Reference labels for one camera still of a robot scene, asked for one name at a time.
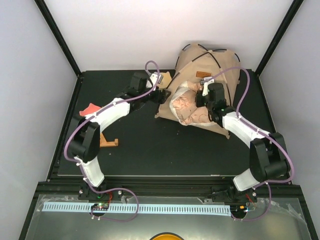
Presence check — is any beige patterned pillow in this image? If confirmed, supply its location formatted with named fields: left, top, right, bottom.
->
left=169, top=80, right=215, bottom=127

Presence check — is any beige cat-ear bowl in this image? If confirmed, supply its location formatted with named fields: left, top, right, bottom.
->
left=157, top=71, right=172, bottom=89

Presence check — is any beige black pet tent fabric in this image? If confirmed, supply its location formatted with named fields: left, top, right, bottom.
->
left=155, top=43, right=241, bottom=138

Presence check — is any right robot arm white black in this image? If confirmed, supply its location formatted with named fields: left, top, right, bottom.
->
left=195, top=80, right=294, bottom=202

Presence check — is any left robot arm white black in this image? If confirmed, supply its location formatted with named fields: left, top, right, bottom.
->
left=63, top=72, right=170, bottom=200

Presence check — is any pink cat-ear bowl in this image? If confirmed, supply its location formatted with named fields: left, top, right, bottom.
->
left=79, top=103, right=101, bottom=117

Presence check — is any wooden bowl stand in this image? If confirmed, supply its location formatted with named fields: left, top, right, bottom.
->
left=99, top=133, right=119, bottom=148

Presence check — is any right small circuit board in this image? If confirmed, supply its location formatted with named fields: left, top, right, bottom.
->
left=233, top=205, right=249, bottom=213

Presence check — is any small circuit board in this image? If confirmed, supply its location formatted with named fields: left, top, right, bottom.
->
left=91, top=203, right=109, bottom=211
left=233, top=205, right=249, bottom=213

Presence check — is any left small circuit board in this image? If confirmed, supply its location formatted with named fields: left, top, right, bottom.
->
left=91, top=203, right=109, bottom=211

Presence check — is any yellow round object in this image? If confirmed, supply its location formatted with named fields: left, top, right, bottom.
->
left=150, top=232, right=183, bottom=240

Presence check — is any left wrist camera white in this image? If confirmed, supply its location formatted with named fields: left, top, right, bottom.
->
left=146, top=72, right=164, bottom=88

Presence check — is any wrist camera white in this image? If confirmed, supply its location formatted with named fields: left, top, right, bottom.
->
left=200, top=76, right=215, bottom=97
left=146, top=72, right=164, bottom=88

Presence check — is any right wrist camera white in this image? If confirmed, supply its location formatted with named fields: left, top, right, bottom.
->
left=200, top=76, right=215, bottom=97

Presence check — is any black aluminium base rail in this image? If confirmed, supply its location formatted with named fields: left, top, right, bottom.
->
left=77, top=174, right=251, bottom=201

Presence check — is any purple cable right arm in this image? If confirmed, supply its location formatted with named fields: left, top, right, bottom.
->
left=209, top=66, right=295, bottom=185

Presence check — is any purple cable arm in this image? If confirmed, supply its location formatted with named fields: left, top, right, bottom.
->
left=209, top=66, right=295, bottom=185
left=63, top=60, right=161, bottom=201

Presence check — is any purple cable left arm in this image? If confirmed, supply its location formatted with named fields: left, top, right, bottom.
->
left=63, top=60, right=161, bottom=201

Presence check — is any right black frame post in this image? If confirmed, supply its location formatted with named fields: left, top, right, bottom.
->
left=255, top=0, right=304, bottom=77

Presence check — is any black frame post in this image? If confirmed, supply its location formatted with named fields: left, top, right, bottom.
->
left=34, top=0, right=82, bottom=77
left=255, top=0, right=304, bottom=77

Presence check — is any left black frame post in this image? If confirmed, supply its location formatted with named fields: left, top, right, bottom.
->
left=34, top=0, right=82, bottom=77

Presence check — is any white slotted cable duct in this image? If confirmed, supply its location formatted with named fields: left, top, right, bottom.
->
left=42, top=202, right=231, bottom=217

